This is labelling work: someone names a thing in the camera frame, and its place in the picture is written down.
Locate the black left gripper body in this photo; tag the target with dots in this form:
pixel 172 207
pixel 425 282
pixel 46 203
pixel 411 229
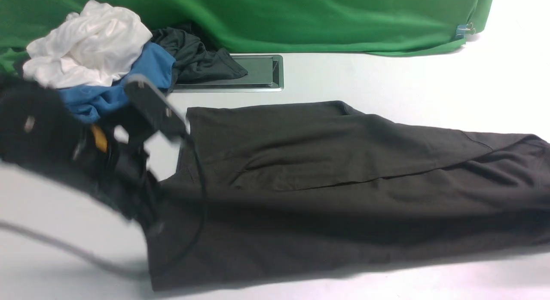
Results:
pixel 91 160

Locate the dark gray long-sleeved shirt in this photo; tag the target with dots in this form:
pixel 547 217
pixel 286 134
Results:
pixel 308 189

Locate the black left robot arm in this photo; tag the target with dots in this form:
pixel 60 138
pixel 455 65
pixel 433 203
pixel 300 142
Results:
pixel 40 135

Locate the blue crumpled garment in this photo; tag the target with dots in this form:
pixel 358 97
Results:
pixel 89 103

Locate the white crumpled garment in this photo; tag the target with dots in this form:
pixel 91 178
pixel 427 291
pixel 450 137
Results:
pixel 95 48

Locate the dark gray crumpled garment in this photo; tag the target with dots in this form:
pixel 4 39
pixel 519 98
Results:
pixel 197 59

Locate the green backdrop cloth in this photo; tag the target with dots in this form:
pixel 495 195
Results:
pixel 396 28

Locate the teal binder clip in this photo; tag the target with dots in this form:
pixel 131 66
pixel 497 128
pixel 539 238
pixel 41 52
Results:
pixel 463 30

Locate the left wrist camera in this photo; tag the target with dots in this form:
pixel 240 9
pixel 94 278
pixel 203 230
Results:
pixel 152 107

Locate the gray table cable hatch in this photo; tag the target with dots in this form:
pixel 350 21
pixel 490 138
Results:
pixel 265 74

